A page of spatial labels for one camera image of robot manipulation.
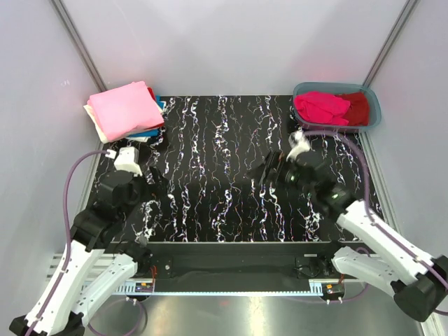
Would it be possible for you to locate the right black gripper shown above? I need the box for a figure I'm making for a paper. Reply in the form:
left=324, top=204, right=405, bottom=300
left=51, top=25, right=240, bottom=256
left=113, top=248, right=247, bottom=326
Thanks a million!
left=246, top=149, right=314, bottom=197

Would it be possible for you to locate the bright pink t shirt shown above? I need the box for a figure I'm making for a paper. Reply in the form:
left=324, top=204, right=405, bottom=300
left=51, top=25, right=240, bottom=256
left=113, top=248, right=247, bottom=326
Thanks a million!
left=293, top=92, right=351, bottom=126

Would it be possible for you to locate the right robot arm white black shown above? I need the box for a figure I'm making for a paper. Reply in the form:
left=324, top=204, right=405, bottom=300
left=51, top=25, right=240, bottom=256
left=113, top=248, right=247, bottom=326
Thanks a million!
left=247, top=151, right=447, bottom=322

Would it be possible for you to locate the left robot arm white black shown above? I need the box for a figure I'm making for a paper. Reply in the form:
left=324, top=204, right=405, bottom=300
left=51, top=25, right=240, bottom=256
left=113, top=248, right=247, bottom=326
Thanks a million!
left=9, top=167, right=168, bottom=335

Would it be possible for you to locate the folded blue t shirt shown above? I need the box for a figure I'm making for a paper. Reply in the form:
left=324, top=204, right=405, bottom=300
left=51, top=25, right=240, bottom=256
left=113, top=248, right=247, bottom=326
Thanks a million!
left=127, top=95, right=167, bottom=140

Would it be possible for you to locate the black marble pattern mat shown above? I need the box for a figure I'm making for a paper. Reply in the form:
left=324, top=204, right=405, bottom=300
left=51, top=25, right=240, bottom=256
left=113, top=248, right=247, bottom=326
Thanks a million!
left=110, top=95, right=354, bottom=242

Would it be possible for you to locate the folded light pink t shirt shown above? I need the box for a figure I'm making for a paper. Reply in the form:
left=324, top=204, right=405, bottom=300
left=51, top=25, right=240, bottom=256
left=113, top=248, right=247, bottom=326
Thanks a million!
left=87, top=81, right=165, bottom=143

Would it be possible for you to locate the folded cream t shirt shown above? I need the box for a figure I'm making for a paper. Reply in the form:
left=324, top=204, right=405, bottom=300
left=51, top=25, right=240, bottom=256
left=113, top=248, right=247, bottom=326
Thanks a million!
left=83, top=104, right=109, bottom=144

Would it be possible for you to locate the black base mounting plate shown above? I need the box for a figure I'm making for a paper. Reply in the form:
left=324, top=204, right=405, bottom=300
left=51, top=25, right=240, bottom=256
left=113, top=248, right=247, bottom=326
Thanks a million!
left=111, top=241, right=358, bottom=293

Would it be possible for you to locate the teal plastic basin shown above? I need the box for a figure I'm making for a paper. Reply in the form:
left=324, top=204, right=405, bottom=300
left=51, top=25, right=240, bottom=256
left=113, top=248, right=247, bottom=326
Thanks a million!
left=293, top=82, right=382, bottom=133

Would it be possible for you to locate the folded red t shirt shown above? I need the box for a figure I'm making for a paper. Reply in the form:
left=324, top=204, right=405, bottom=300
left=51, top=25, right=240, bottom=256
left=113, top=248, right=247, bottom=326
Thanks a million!
left=147, top=87, right=157, bottom=102

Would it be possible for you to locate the dark red t shirt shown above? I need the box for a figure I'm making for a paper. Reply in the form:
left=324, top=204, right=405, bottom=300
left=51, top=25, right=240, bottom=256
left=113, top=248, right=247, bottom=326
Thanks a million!
left=338, top=92, right=370, bottom=127

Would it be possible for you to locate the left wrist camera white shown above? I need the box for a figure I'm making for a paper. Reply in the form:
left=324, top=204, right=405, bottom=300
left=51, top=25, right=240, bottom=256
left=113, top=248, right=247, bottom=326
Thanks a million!
left=114, top=146, right=143, bottom=176

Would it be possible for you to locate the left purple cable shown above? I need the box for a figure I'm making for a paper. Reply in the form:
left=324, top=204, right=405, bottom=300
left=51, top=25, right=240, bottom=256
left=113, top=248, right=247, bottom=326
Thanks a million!
left=24, top=149, right=109, bottom=336

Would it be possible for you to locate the purple cable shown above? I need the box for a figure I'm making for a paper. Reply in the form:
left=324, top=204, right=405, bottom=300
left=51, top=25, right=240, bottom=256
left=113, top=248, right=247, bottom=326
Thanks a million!
left=304, top=128, right=448, bottom=316
left=24, top=149, right=109, bottom=336

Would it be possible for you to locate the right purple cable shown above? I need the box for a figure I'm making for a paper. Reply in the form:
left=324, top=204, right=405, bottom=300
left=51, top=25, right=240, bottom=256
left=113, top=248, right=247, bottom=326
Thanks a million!
left=304, top=128, right=448, bottom=316

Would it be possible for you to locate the aluminium frame rail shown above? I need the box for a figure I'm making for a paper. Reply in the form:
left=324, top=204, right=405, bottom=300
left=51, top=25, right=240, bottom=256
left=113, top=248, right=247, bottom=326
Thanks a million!
left=54, top=246, right=447, bottom=325

